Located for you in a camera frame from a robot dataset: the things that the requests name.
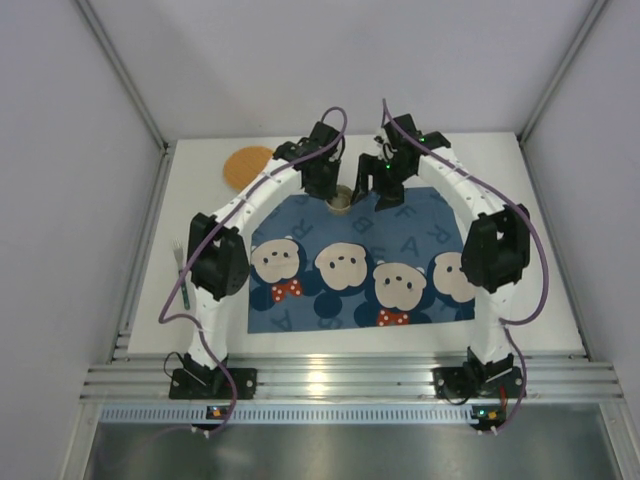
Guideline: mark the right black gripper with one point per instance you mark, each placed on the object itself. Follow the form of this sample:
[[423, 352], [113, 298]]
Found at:
[[382, 180]]

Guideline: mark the aluminium frame post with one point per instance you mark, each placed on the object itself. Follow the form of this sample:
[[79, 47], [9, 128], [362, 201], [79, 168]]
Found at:
[[95, 25], [594, 14]]

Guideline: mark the left aluminium frame post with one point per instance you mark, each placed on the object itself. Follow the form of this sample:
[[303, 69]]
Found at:
[[95, 25]]

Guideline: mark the round woven bamboo plate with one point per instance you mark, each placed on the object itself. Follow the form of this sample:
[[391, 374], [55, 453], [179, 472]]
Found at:
[[244, 165]]

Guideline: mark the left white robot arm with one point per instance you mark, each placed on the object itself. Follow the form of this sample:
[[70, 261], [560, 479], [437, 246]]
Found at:
[[219, 245]]

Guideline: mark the right aluminium frame post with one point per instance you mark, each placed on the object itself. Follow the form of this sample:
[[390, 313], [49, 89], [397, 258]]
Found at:
[[594, 14]]

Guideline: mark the small beige cup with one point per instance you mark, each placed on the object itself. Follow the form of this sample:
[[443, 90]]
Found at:
[[340, 203]]

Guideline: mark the aluminium mounting rail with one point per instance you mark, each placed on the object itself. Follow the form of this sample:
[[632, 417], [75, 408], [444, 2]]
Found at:
[[333, 378]]

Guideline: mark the fork with green handle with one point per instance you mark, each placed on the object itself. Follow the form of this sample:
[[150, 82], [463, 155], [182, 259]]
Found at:
[[178, 252]]

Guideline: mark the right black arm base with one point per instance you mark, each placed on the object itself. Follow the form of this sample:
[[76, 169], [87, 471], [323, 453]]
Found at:
[[475, 380]]

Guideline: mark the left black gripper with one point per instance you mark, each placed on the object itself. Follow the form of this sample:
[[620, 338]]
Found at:
[[321, 183]]

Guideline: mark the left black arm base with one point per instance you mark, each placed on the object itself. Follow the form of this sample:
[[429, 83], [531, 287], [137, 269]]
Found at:
[[192, 381]]

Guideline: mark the blue bear-print placemat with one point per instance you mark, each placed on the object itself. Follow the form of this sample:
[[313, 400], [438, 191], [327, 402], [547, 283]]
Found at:
[[314, 270]]

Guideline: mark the perforated grey cable duct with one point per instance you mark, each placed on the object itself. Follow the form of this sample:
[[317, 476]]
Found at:
[[299, 414]]

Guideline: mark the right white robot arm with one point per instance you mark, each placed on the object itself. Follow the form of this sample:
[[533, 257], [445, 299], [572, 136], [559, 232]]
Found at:
[[499, 232]]

